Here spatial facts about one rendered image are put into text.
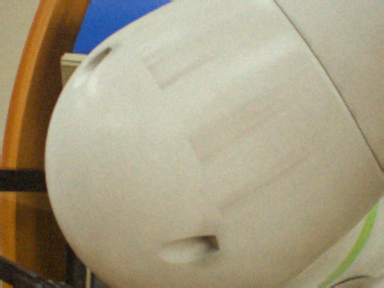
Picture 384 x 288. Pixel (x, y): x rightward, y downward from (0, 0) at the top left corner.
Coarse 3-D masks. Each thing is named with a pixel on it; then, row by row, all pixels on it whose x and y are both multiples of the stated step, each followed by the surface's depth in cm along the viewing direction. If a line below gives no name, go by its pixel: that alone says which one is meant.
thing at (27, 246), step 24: (0, 168) 91; (24, 168) 98; (0, 192) 91; (24, 192) 98; (0, 216) 92; (24, 216) 99; (48, 216) 105; (0, 240) 92; (24, 240) 99; (48, 240) 106; (24, 264) 99; (48, 264) 106
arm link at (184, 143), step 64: (192, 0) 37; (256, 0) 35; (128, 64) 36; (192, 64) 35; (256, 64) 34; (320, 64) 34; (64, 128) 37; (128, 128) 35; (192, 128) 35; (256, 128) 34; (320, 128) 34; (64, 192) 37; (128, 192) 35; (192, 192) 35; (256, 192) 34; (320, 192) 35; (128, 256) 36; (192, 256) 35; (256, 256) 36; (320, 256) 38
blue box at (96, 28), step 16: (96, 0) 103; (112, 0) 103; (128, 0) 102; (144, 0) 101; (160, 0) 101; (96, 16) 103; (112, 16) 102; (128, 16) 102; (80, 32) 104; (96, 32) 103; (112, 32) 102; (80, 48) 104
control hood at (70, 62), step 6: (66, 54) 104; (72, 54) 103; (78, 54) 103; (66, 60) 103; (72, 60) 103; (78, 60) 103; (66, 66) 104; (72, 66) 103; (78, 66) 103; (66, 72) 104; (72, 72) 104; (66, 78) 105
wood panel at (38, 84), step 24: (48, 0) 108; (72, 0) 112; (48, 24) 108; (72, 24) 115; (24, 48) 108; (48, 48) 110; (72, 48) 117; (24, 72) 108; (48, 72) 112; (24, 96) 108; (48, 96) 114; (24, 120) 109; (48, 120) 116; (24, 144) 110
